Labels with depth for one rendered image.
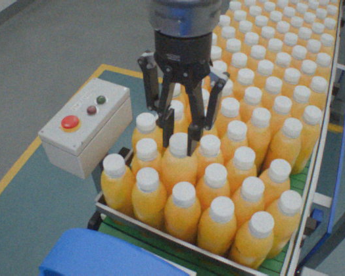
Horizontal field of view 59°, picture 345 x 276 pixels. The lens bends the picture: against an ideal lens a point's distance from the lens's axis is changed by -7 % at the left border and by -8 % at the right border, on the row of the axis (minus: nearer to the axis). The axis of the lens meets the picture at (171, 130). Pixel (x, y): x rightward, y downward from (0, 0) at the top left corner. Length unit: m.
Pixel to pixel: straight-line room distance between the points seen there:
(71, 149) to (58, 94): 1.93
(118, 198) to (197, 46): 0.36
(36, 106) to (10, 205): 0.83
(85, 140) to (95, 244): 0.31
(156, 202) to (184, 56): 0.29
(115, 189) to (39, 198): 1.37
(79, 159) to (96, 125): 0.08
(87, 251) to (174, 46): 0.26
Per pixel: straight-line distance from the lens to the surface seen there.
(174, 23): 0.38
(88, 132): 0.66
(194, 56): 0.41
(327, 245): 1.06
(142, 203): 0.61
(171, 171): 0.59
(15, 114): 2.52
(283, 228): 0.61
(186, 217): 0.59
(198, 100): 0.48
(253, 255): 0.59
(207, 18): 0.38
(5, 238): 1.92
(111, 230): 0.75
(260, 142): 0.73
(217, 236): 0.58
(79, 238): 0.40
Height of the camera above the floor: 1.57
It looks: 47 degrees down
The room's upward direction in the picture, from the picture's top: straight up
